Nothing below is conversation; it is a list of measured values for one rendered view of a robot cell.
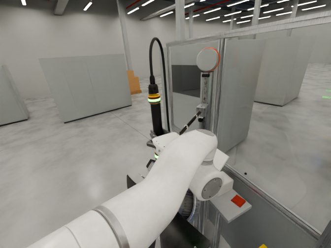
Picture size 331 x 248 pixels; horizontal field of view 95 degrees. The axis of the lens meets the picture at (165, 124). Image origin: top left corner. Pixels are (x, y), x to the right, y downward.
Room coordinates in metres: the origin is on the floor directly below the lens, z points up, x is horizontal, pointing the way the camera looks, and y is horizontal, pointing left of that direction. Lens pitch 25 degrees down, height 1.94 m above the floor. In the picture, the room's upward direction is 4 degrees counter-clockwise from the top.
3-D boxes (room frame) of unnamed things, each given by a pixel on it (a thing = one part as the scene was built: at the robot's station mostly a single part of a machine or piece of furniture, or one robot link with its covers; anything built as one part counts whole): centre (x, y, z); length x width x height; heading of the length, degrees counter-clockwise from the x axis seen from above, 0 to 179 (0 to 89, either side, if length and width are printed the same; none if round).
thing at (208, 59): (1.16, -0.34, 1.88); 0.17 x 0.15 x 0.16; 24
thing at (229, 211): (0.87, -0.42, 0.84); 0.36 x 0.24 x 0.03; 24
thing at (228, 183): (0.95, -0.42, 0.91); 0.17 x 0.16 x 0.11; 114
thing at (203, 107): (1.08, -0.29, 1.54); 0.10 x 0.07 x 0.08; 149
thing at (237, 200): (0.80, -0.52, 0.87); 0.08 x 0.08 x 0.02; 34
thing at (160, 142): (0.44, -0.01, 1.65); 0.11 x 0.10 x 0.07; 24
